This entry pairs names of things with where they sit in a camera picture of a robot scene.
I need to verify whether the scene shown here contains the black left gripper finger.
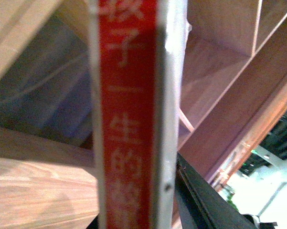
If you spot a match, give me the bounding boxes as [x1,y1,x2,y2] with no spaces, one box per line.
[175,153,258,229]

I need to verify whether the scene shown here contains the red spine white book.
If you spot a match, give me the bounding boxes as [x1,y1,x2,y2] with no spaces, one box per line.
[88,0,189,229]

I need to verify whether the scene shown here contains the right wooden shelf unit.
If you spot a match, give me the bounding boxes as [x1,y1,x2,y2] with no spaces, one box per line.
[178,0,287,181]

